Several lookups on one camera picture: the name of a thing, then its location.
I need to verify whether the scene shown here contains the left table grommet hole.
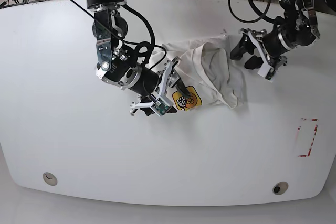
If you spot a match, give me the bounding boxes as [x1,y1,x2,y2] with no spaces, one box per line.
[43,172,58,186]

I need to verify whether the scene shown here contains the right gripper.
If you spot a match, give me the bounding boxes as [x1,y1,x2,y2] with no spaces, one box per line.
[92,5,192,116]

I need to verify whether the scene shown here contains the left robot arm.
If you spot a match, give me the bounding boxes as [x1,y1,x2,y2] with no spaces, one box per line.
[230,0,320,81]

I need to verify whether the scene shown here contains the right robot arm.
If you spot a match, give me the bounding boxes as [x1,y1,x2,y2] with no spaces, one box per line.
[86,0,191,116]

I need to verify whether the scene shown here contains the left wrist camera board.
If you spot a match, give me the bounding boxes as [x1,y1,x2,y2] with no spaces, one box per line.
[257,63,276,82]

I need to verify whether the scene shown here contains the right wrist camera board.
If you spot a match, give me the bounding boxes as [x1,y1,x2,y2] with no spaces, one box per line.
[151,98,176,116]

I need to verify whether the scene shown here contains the right table grommet hole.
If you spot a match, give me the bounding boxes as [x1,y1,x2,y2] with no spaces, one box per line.
[272,182,289,195]

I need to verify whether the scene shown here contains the white printed T-shirt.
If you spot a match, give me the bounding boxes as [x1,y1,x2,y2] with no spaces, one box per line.
[149,35,244,111]

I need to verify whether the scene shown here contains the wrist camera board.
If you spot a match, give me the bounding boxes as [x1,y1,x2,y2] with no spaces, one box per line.
[257,63,276,82]
[151,98,176,116]

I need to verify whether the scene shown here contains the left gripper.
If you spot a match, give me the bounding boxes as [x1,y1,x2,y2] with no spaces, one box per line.
[230,10,320,77]

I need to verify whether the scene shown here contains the red tape rectangle marking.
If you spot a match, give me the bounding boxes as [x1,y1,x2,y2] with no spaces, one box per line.
[295,118,319,157]

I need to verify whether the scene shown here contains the table grommet hole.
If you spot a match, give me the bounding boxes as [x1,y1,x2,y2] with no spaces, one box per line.
[43,172,58,186]
[272,182,289,195]

